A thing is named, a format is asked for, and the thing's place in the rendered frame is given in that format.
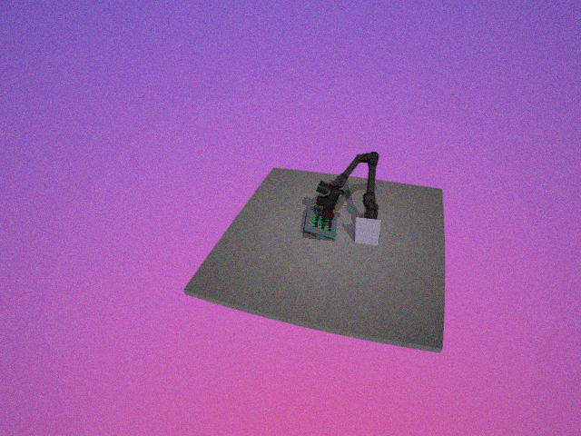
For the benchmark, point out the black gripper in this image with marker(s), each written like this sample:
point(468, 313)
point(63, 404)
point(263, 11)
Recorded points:
point(328, 212)

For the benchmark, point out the grey switch panel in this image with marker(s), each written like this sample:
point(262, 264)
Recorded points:
point(315, 223)

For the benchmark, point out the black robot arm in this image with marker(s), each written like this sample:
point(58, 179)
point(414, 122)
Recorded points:
point(368, 198)

